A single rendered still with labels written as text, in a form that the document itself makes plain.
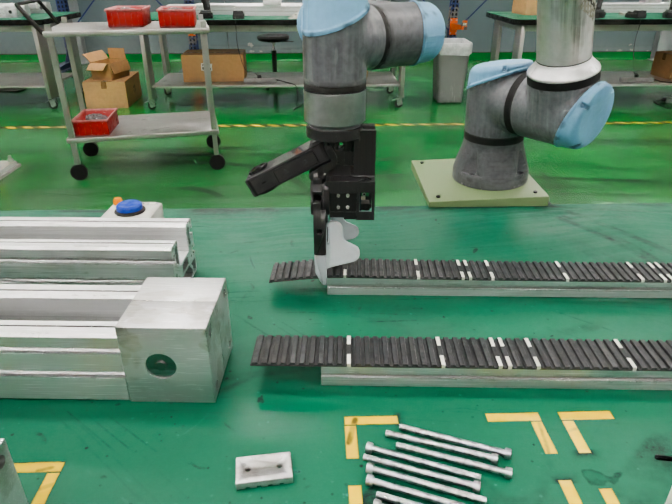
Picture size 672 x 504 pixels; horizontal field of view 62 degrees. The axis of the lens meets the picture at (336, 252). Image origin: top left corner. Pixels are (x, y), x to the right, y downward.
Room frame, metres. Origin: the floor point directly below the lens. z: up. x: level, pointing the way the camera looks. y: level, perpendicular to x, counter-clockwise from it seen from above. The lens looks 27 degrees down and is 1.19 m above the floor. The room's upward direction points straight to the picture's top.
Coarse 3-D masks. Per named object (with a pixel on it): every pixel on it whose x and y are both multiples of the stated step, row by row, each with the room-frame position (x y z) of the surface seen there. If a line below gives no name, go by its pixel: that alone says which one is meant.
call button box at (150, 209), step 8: (112, 208) 0.84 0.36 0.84; (144, 208) 0.83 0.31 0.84; (152, 208) 0.84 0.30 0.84; (160, 208) 0.85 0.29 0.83; (104, 216) 0.80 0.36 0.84; (112, 216) 0.80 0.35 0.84; (120, 216) 0.80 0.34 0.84; (128, 216) 0.80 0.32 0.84; (136, 216) 0.80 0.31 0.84; (144, 216) 0.80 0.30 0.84; (152, 216) 0.81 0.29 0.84; (160, 216) 0.84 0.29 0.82
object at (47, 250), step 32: (0, 224) 0.72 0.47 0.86; (32, 224) 0.72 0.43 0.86; (64, 224) 0.72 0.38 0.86; (96, 224) 0.72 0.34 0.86; (128, 224) 0.72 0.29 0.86; (160, 224) 0.72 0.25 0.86; (0, 256) 0.65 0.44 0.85; (32, 256) 0.65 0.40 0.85; (64, 256) 0.65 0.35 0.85; (96, 256) 0.64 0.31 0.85; (128, 256) 0.64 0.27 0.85; (160, 256) 0.64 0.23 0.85; (192, 256) 0.73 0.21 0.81
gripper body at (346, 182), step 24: (336, 144) 0.68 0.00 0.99; (360, 144) 0.67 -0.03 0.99; (312, 168) 0.68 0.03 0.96; (336, 168) 0.67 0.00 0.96; (360, 168) 0.67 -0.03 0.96; (312, 192) 0.66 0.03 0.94; (336, 192) 0.65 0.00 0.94; (360, 192) 0.65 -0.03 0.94; (336, 216) 0.66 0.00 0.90; (360, 216) 0.65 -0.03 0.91
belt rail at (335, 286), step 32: (352, 288) 0.67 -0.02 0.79; (384, 288) 0.67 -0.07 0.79; (416, 288) 0.67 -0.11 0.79; (448, 288) 0.67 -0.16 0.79; (480, 288) 0.67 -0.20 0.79; (512, 288) 0.67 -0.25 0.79; (544, 288) 0.67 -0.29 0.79; (576, 288) 0.67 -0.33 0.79; (608, 288) 0.67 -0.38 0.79; (640, 288) 0.67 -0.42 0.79
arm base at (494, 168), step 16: (464, 144) 1.09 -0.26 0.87; (480, 144) 1.05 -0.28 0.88; (496, 144) 1.04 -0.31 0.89; (512, 144) 1.04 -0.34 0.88; (464, 160) 1.07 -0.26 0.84; (480, 160) 1.05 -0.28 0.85; (496, 160) 1.04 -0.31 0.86; (512, 160) 1.04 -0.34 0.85; (464, 176) 1.06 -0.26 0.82; (480, 176) 1.04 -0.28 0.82; (496, 176) 1.03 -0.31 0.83; (512, 176) 1.03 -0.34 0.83
